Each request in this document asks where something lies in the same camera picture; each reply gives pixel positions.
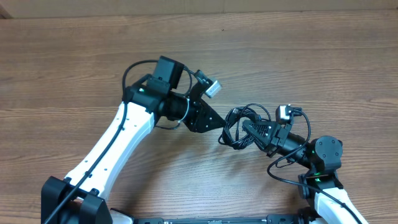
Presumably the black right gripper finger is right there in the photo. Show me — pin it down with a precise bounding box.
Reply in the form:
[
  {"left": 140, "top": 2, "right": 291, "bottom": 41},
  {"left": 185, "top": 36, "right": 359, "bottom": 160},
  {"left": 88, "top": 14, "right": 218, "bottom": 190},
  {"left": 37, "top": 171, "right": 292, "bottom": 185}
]
[
  {"left": 245, "top": 133, "right": 268, "bottom": 149},
  {"left": 243, "top": 120, "right": 273, "bottom": 138}
]

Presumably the black USB-C cable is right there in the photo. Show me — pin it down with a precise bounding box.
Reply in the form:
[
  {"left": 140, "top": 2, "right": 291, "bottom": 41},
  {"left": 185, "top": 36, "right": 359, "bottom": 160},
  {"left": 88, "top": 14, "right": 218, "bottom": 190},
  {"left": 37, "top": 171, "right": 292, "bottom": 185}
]
[{"left": 217, "top": 103, "right": 272, "bottom": 147}]

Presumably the black USB-A cable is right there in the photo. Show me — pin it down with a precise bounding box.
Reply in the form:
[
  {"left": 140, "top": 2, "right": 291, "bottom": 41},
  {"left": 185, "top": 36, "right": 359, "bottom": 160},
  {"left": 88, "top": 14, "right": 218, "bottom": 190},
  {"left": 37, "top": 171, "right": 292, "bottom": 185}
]
[{"left": 221, "top": 107, "right": 265, "bottom": 151}]

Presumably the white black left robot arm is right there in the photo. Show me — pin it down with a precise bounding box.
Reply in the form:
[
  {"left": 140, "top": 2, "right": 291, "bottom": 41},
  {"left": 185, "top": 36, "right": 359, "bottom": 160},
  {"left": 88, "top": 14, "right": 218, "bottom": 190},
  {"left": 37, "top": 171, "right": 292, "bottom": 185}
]
[{"left": 41, "top": 56, "right": 225, "bottom": 223}]

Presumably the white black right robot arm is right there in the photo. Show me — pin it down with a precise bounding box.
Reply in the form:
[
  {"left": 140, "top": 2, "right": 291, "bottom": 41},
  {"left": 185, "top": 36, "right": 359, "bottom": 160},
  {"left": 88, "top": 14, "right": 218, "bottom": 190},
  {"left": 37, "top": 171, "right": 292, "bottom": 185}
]
[{"left": 243, "top": 120, "right": 367, "bottom": 223}]

